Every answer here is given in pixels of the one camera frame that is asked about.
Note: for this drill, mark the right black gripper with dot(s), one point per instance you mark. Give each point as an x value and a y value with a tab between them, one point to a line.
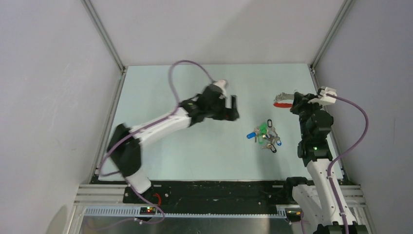
301	101

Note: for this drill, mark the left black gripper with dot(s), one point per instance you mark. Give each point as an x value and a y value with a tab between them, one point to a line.
226	113

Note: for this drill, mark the red keyring with rings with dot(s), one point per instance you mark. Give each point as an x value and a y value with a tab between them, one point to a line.
283	100

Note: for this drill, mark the blue tagged key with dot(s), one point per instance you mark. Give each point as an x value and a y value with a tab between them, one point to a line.
251	135

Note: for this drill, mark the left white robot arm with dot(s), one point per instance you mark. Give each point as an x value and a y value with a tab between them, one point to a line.
126	145

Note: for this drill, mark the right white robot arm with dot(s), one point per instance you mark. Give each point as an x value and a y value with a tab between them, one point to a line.
323	206

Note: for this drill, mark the bunch of tagged keys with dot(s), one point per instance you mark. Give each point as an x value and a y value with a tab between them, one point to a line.
266	135

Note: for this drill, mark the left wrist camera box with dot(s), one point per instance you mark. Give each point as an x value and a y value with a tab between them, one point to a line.
222	84

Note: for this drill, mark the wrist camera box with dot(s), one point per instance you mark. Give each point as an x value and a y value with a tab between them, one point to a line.
326	96
222	84

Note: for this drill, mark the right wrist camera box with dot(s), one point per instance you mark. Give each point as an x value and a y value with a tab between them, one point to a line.
326	96

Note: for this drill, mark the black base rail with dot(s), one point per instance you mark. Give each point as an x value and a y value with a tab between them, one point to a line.
216	197

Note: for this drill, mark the right aluminium frame post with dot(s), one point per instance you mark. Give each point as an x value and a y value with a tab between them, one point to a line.
331	33

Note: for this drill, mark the aluminium frame post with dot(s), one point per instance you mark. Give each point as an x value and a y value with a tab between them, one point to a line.
331	33
98	23

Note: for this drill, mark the white slotted cable duct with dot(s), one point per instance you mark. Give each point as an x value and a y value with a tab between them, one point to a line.
147	211

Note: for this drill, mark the left aluminium frame post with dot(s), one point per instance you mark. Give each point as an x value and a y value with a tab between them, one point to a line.
98	23

